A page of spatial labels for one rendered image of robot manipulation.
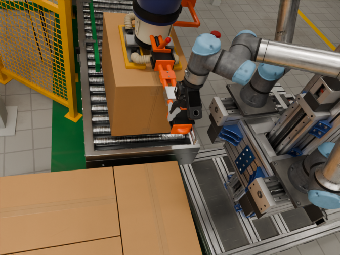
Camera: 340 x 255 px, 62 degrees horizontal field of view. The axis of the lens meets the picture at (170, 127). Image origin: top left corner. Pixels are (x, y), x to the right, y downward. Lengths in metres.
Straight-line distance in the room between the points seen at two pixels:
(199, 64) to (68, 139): 1.76
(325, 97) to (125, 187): 1.09
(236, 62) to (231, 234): 1.43
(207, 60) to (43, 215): 1.13
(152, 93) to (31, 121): 1.44
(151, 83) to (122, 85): 0.14
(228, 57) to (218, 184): 1.46
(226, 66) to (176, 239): 1.01
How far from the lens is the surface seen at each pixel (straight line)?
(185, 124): 1.04
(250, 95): 1.51
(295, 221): 2.36
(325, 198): 1.15
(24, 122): 2.62
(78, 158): 2.36
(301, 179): 1.33
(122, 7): 2.95
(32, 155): 2.42
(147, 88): 1.37
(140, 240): 1.55
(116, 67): 1.42
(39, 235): 1.57
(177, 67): 1.47
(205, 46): 0.83
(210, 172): 2.22
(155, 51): 1.32
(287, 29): 1.50
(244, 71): 0.85
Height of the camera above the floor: 2.02
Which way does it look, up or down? 51 degrees down
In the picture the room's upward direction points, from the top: 19 degrees clockwise
